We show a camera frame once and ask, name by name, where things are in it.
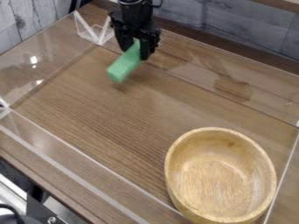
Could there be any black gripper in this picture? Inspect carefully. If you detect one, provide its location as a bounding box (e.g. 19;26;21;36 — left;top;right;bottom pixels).
108;0;163;60

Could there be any green rectangular block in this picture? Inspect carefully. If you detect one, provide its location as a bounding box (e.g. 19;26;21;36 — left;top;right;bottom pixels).
107;41;142;83

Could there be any wooden bowl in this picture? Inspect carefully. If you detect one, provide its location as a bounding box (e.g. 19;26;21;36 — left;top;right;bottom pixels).
164;127;276;224

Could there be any clear acrylic corner bracket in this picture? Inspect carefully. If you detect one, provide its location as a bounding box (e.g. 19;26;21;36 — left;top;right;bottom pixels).
73;10;115;46

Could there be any black clamp bracket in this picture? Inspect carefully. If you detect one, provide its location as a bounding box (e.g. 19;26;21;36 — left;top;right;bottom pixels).
0;189;60;224

